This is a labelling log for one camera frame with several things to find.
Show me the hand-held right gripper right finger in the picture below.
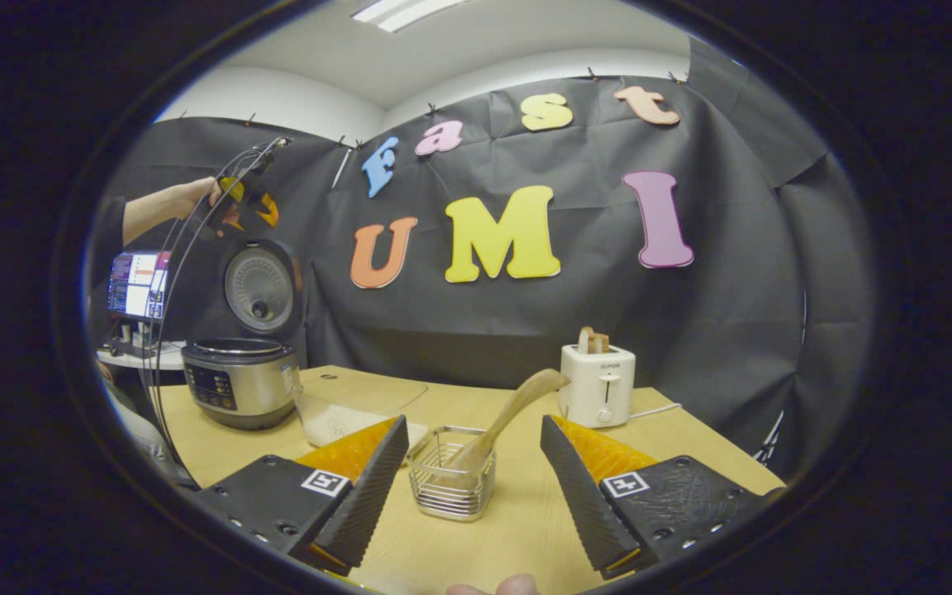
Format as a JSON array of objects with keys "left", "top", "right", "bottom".
[{"left": 540, "top": 415, "right": 787, "bottom": 579}]

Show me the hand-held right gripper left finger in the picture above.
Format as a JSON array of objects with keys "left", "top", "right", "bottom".
[{"left": 195, "top": 415, "right": 411, "bottom": 577}]

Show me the white rice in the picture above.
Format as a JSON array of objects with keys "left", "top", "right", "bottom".
[{"left": 302, "top": 417, "right": 429, "bottom": 449}]

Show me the metal wire chopstick holder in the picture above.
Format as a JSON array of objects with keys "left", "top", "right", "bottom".
[{"left": 407, "top": 426, "right": 497, "bottom": 522}]

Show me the wooden spoon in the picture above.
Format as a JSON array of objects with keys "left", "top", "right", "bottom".
[{"left": 443, "top": 369, "right": 572, "bottom": 476}]

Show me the dark silver rice cooker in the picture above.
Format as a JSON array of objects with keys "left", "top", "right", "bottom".
[{"left": 181, "top": 240, "right": 305, "bottom": 431}]

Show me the clear plastic container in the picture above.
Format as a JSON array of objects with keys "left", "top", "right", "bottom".
[{"left": 294, "top": 376, "right": 429, "bottom": 451}]

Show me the white toaster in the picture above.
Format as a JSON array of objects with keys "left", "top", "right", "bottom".
[{"left": 559, "top": 343, "right": 637, "bottom": 429}]

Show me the computer monitor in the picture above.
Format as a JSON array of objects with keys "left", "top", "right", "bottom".
[{"left": 107, "top": 250, "right": 171, "bottom": 321}]

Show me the white side table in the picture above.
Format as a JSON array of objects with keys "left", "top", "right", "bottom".
[{"left": 96, "top": 341, "right": 188, "bottom": 371}]

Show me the ceiling light panel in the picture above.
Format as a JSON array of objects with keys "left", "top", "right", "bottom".
[{"left": 350, "top": 0, "right": 469, "bottom": 34}]

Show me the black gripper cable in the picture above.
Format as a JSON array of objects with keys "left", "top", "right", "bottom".
[{"left": 145, "top": 136, "right": 291, "bottom": 488}]

